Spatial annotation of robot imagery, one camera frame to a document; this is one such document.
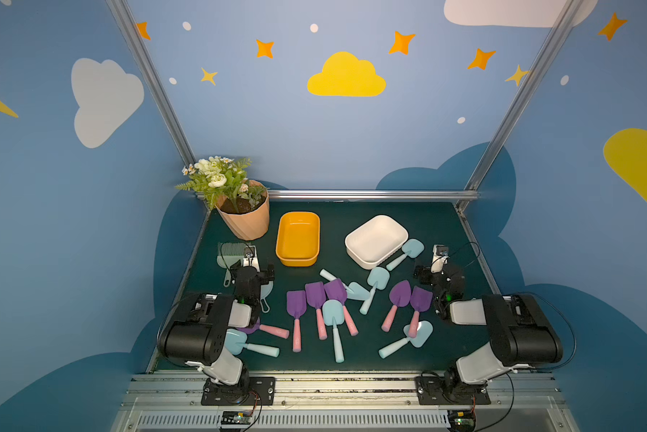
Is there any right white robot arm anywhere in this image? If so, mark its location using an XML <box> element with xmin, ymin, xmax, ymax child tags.
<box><xmin>413</xmin><ymin>264</ymin><xmax>564</xmax><ymax>404</ymax></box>

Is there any yellow plastic storage box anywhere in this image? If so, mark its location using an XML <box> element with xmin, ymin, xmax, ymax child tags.
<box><xmin>276</xmin><ymin>212</ymin><xmax>321</xmax><ymax>267</ymax></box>

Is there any purple pointed shovel pink handle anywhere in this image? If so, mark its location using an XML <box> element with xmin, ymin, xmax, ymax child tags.
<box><xmin>238</xmin><ymin>320</ymin><xmax>290</xmax><ymax>339</ymax></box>

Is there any left circuit board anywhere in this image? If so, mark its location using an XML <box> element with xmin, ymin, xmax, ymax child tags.
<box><xmin>219</xmin><ymin>411</ymin><xmax>254</xmax><ymax>428</ymax></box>

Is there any potted artificial flower plant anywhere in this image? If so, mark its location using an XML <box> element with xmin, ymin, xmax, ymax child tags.
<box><xmin>177</xmin><ymin>156</ymin><xmax>270</xmax><ymax>241</ymax></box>

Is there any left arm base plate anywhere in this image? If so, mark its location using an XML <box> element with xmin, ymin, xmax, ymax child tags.
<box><xmin>200</xmin><ymin>374</ymin><xmax>276</xmax><ymax>406</ymax></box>

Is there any blue toy brush scoop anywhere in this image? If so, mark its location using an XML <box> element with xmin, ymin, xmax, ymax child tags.
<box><xmin>260</xmin><ymin>281</ymin><xmax>274</xmax><ymax>313</ymax></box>

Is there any blue round shovel centre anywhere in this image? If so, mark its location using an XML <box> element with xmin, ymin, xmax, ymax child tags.
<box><xmin>323</xmin><ymin>300</ymin><xmax>345</xmax><ymax>364</ymax></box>

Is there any blue shovel far right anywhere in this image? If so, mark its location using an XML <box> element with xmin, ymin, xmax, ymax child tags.
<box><xmin>386</xmin><ymin>239</ymin><xmax>425</xmax><ymax>272</ymax></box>

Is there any white plastic storage box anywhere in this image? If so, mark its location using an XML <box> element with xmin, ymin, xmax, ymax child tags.
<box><xmin>344</xmin><ymin>214</ymin><xmax>409</xmax><ymax>270</ymax></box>

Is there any green toy rake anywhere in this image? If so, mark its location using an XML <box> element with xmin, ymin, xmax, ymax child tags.
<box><xmin>216</xmin><ymin>243</ymin><xmax>260</xmax><ymax>288</ymax></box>

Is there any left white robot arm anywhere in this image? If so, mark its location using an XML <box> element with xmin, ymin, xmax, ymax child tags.
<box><xmin>157</xmin><ymin>265</ymin><xmax>275</xmax><ymax>406</ymax></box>

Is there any right circuit board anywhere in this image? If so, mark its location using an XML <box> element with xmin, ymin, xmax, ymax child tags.
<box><xmin>448</xmin><ymin>410</ymin><xmax>476</xmax><ymax>432</ymax></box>

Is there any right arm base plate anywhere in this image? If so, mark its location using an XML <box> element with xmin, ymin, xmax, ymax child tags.
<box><xmin>414</xmin><ymin>374</ymin><xmax>492</xmax><ymax>406</ymax></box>

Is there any circuit board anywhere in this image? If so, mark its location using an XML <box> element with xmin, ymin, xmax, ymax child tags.
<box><xmin>448</xmin><ymin>410</ymin><xmax>476</xmax><ymax>432</ymax></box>
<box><xmin>219</xmin><ymin>411</ymin><xmax>254</xmax><ymax>428</ymax></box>

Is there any blue pointed shovel front right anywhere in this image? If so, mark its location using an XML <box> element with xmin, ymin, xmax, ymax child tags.
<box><xmin>378</xmin><ymin>320</ymin><xmax>434</xmax><ymax>359</ymax></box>

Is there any purple square shovel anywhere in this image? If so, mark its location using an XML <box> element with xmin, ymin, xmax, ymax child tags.
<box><xmin>287</xmin><ymin>290</ymin><xmax>307</xmax><ymax>353</ymax></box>
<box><xmin>408</xmin><ymin>286</ymin><xmax>433</xmax><ymax>338</ymax></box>
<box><xmin>305</xmin><ymin>282</ymin><xmax>328</xmax><ymax>340</ymax></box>
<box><xmin>324</xmin><ymin>279</ymin><xmax>359</xmax><ymax>337</ymax></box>

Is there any blue shovel under purple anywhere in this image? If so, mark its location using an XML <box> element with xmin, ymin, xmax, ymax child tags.
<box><xmin>319</xmin><ymin>269</ymin><xmax>370</xmax><ymax>302</ymax></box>

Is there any blue shovel front left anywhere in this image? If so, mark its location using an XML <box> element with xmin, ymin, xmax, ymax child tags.
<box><xmin>224</xmin><ymin>329</ymin><xmax>280</xmax><ymax>358</ymax></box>

